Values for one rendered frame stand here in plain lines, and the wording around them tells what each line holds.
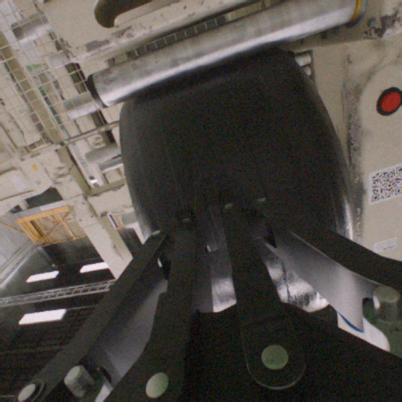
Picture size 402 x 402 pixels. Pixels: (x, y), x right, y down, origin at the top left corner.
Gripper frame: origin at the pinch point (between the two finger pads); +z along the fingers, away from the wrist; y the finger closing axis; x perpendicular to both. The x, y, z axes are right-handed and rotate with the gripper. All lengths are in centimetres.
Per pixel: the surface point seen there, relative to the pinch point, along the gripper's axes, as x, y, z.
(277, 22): 13.1, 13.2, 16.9
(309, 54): 11, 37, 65
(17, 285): -442, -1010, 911
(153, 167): 2.3, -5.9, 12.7
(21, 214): -104, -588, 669
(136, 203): -1.7, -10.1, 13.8
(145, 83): 11.9, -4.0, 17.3
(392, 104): -2.3, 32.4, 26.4
